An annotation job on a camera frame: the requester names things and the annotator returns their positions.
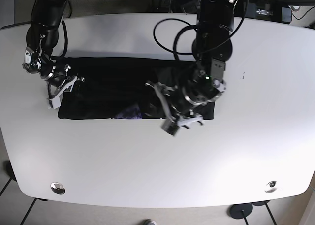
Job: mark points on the right silver table grommet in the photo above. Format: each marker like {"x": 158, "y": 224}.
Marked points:
{"x": 271, "y": 187}

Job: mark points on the black round stand base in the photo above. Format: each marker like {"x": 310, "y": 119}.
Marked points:
{"x": 240, "y": 211}

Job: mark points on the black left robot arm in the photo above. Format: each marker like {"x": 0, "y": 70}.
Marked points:
{"x": 214, "y": 29}

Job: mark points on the silver table grommet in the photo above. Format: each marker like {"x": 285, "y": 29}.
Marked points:
{"x": 57, "y": 188}
{"x": 271, "y": 187}

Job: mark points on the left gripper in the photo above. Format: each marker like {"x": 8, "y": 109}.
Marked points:
{"x": 196, "y": 85}

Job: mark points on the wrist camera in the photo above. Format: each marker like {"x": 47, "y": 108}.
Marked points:
{"x": 54, "y": 102}
{"x": 170, "y": 127}

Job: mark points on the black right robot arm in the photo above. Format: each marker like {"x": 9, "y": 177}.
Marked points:
{"x": 42, "y": 37}

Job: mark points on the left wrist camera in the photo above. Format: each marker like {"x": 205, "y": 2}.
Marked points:
{"x": 170, "y": 127}

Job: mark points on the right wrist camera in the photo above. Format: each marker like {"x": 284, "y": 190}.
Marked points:
{"x": 54, "y": 102}

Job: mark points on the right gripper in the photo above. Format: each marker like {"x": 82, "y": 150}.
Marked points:
{"x": 55, "y": 74}

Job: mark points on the left grey shoe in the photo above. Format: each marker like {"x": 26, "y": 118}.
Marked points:
{"x": 149, "y": 222}

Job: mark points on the left silver table grommet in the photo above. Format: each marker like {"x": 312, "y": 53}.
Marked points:
{"x": 57, "y": 188}

